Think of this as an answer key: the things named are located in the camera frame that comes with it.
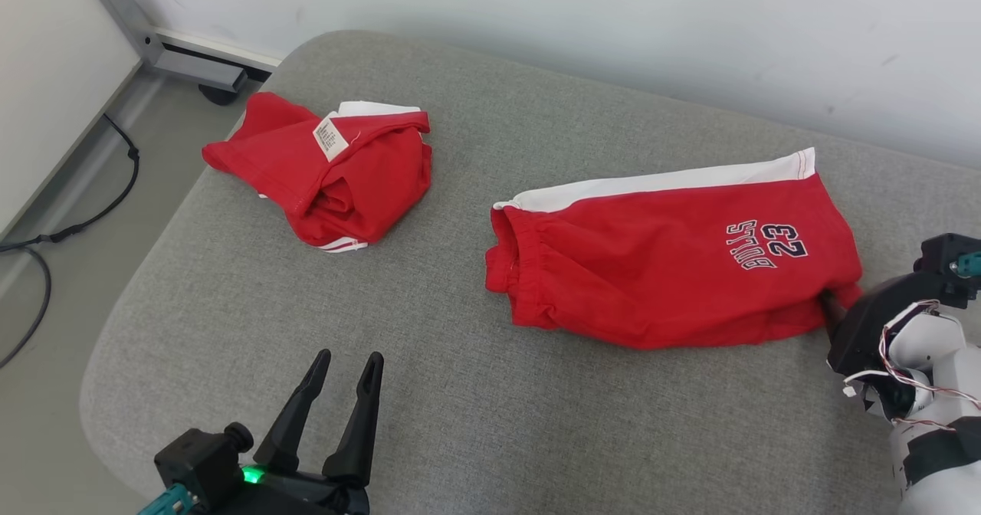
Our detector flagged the red Bulls 23 shorts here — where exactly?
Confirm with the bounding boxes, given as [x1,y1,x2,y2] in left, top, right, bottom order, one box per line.
[484,147,865,350]

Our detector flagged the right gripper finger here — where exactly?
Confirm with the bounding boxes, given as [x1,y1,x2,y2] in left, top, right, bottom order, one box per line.
[819,292,847,331]

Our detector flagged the black floor cable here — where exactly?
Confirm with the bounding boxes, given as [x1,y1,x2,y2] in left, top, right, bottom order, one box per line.
[0,113,142,370]

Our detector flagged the thin red white wire bundle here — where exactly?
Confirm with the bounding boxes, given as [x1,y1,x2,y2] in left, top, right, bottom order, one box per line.
[842,299,981,433]

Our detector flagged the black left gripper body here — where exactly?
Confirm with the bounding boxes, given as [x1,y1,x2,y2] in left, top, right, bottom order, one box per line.
[207,463,373,515]

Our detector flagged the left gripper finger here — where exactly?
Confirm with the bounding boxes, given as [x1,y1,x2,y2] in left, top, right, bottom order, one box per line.
[321,351,386,490]
[252,348,333,477]

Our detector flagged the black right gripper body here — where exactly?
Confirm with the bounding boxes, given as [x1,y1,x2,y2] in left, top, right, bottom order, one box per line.
[826,273,940,379]

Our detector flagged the red white-sleeved jersey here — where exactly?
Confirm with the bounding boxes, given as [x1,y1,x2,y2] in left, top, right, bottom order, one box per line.
[202,91,435,254]

